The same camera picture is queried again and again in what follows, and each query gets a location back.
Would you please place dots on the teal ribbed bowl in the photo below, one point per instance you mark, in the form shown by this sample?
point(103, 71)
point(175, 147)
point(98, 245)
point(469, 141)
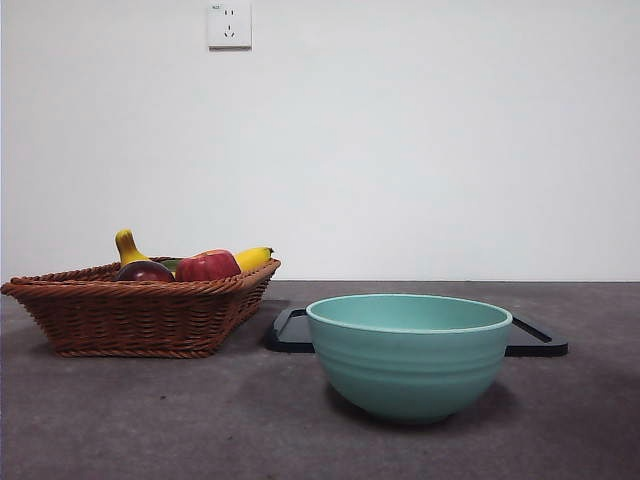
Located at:
point(407, 375)

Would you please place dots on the dark purple plum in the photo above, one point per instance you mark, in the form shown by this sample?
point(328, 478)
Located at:
point(145, 272)

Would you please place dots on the black rectangular tray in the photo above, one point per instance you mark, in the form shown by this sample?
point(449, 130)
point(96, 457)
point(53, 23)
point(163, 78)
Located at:
point(287, 335)

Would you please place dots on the red apple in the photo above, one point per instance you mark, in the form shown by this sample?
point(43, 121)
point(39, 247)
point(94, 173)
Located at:
point(207, 265)

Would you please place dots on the green fruit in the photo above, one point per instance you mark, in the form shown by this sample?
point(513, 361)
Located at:
point(170, 263)

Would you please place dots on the yellow banana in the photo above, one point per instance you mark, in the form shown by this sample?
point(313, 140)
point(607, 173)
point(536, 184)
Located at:
point(125, 250)

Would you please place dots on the brown wicker basket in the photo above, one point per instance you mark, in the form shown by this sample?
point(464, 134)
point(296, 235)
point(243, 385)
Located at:
point(135, 320)

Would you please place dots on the white wall power socket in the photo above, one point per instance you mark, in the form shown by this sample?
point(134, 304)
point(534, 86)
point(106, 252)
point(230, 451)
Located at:
point(230, 25)

